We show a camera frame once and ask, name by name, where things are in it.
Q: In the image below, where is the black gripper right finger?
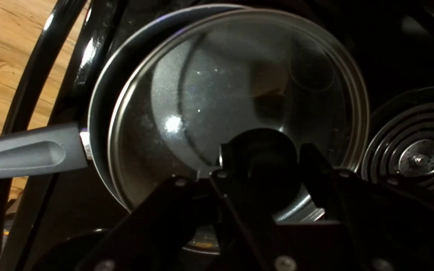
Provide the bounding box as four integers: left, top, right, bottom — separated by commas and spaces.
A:
299, 143, 434, 271

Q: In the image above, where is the black electric stove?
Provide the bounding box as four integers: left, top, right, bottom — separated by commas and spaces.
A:
0, 0, 434, 271

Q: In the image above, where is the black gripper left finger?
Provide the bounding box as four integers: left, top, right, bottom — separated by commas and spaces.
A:
76, 141, 290, 271

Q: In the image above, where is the glass lid with black knob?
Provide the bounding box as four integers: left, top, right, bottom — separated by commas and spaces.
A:
107, 6, 373, 254

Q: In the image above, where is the black pan with grey handle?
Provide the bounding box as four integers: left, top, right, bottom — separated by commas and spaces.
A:
0, 3, 370, 223

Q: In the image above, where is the black oven door handle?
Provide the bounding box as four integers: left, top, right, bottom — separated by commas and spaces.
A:
0, 0, 91, 271

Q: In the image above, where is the electric coil burner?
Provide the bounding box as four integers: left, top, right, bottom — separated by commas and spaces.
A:
359, 86, 434, 201

